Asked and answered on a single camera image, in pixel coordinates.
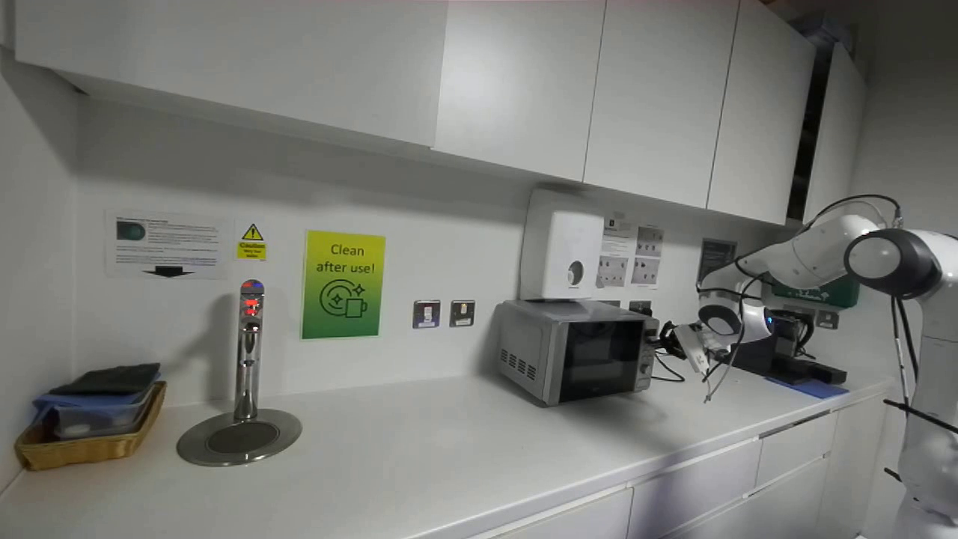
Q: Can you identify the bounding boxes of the yellow tray with items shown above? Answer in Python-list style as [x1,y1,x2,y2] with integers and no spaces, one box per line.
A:
[13,380,171,474]

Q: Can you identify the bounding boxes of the black microwave power cable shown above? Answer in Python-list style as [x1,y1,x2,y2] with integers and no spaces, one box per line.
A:
[653,347,691,386]

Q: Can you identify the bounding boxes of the white notice with green logo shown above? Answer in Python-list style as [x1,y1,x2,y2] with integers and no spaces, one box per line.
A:
[104,214,225,280]

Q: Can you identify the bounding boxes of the white paper towel dispenser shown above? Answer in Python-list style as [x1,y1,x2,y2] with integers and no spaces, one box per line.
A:
[519,208,607,304]

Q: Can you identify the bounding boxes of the green clean after use poster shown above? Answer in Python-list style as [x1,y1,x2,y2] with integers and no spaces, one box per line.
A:
[300,227,390,343]

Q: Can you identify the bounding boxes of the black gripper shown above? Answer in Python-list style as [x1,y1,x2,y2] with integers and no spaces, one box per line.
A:
[649,322,694,358]

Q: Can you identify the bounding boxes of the chrome boiling water tap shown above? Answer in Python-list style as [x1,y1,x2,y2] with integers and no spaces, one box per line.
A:
[230,275,269,426]

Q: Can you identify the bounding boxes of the yellow warning triangle sticker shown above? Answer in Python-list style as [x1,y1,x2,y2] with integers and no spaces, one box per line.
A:
[234,218,269,265]

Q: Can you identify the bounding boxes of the silver microwave oven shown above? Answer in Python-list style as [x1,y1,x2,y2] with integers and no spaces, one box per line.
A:
[493,296,661,407]

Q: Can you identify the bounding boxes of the flat blue cloth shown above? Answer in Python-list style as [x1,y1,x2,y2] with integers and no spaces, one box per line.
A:
[767,374,854,406]

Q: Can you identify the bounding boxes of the white lower drawer front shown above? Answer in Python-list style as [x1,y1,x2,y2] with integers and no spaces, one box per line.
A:
[755,411,839,489]

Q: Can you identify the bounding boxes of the dark framed wall sign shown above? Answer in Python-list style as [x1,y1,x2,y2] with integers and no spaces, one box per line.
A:
[697,238,740,287]

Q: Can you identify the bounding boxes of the white lower cabinet front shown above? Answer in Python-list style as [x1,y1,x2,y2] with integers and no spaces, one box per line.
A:
[625,437,764,539]
[755,458,832,539]
[824,389,891,539]

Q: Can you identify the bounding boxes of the green wall sign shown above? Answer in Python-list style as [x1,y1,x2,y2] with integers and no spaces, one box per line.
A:
[767,275,863,313]

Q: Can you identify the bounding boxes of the white upper cabinet door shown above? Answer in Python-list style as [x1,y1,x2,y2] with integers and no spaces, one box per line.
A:
[707,0,818,227]
[13,0,448,149]
[580,0,743,209]
[432,0,607,185]
[802,43,867,230]

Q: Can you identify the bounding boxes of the round metal drip tray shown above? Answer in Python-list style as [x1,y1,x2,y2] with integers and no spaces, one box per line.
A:
[174,406,305,470]

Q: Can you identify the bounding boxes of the flat black pad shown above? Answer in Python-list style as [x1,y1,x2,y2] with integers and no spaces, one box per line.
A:
[47,359,161,400]

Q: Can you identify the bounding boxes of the printed instruction sheet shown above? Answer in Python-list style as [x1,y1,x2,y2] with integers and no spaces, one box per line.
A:
[600,217,637,242]
[629,254,664,287]
[634,224,668,257]
[595,253,632,292]

